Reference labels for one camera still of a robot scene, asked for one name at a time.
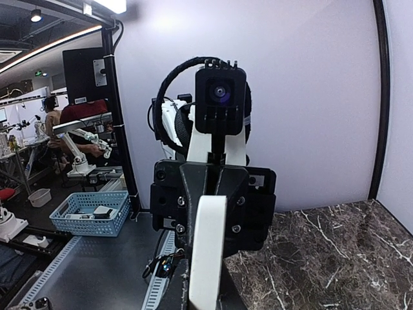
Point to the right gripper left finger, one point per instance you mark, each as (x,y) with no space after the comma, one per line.
(185,301)

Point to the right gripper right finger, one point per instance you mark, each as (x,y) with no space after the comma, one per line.
(228,297)

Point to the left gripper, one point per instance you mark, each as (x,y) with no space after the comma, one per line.
(251,199)

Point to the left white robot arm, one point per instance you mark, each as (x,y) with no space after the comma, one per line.
(173,119)

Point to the blue plastic basket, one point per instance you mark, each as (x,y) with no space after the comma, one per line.
(100,213)

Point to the small white background robot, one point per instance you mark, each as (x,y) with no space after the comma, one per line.
(80,166)

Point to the person in red shirt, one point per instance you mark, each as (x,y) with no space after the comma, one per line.
(73,112)

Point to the white plastic tub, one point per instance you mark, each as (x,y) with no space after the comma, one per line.
(40,197)

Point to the white slotted cable duct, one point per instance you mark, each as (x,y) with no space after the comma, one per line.
(103,273)

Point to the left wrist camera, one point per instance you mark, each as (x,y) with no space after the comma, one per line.
(220,98)

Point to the left black frame post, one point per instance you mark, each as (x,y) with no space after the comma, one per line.
(384,99)

